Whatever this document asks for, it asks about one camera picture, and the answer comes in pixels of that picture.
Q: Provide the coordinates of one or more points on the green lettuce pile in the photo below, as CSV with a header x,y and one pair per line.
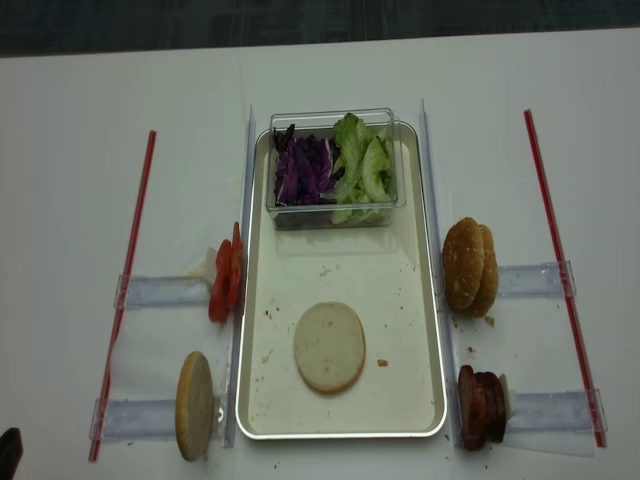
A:
x,y
366,163

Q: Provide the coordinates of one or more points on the rear tomato slice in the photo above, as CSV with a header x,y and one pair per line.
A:
x,y
235,266

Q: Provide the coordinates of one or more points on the tomato slice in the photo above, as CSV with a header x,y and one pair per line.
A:
x,y
218,309
235,266

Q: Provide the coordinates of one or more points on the white tomato pusher block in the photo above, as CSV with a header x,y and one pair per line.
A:
x,y
209,268

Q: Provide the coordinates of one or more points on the front tomato slice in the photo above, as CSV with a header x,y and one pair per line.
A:
x,y
218,309

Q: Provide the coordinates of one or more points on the middle meat patty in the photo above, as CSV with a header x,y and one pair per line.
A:
x,y
485,389

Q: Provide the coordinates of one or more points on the meat patty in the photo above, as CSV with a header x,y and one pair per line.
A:
x,y
499,424
485,389
471,420

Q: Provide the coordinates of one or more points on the front meat patty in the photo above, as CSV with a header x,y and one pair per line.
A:
x,y
471,420

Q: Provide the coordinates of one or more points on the rear meat patty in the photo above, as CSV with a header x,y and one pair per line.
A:
x,y
499,424

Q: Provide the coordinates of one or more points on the shredded purple cabbage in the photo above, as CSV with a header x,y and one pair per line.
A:
x,y
304,169

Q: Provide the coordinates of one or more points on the clear plastic salad container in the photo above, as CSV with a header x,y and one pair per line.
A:
x,y
321,125

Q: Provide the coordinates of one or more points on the cream metal serving tray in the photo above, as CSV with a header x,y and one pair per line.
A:
x,y
384,274

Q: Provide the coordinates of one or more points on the bottom bun slice on tray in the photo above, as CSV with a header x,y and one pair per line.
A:
x,y
329,347

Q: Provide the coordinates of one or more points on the front sesame bun top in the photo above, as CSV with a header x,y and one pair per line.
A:
x,y
463,262

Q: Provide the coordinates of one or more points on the sesame bun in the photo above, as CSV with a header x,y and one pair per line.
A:
x,y
489,282
463,262

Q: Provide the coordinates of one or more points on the rear sesame bun top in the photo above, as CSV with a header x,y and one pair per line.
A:
x,y
489,282

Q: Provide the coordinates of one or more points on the left red strip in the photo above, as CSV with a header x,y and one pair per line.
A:
x,y
100,409

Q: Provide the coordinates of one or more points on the red strip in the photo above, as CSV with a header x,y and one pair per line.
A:
x,y
592,393
100,409

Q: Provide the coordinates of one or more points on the upright bun slice left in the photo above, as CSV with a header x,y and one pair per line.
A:
x,y
194,407

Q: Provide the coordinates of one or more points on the right red strip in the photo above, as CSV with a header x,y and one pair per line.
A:
x,y
592,393

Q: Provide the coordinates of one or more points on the black object at corner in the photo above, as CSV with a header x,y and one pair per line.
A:
x,y
11,451

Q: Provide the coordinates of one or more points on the clear tomato holder rail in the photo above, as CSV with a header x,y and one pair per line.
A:
x,y
137,292

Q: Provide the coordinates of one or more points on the left clear vertical rail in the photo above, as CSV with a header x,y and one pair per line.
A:
x,y
238,317

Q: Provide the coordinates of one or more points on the clear right bun holder rail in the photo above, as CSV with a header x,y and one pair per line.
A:
x,y
546,280

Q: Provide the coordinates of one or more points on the clear bun holder rail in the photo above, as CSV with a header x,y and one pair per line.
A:
x,y
546,280
133,420

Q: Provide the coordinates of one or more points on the clear left bun holder rail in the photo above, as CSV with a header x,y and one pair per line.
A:
x,y
133,420

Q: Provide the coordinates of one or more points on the clear patty holder rail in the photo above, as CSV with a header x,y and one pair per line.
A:
x,y
570,411

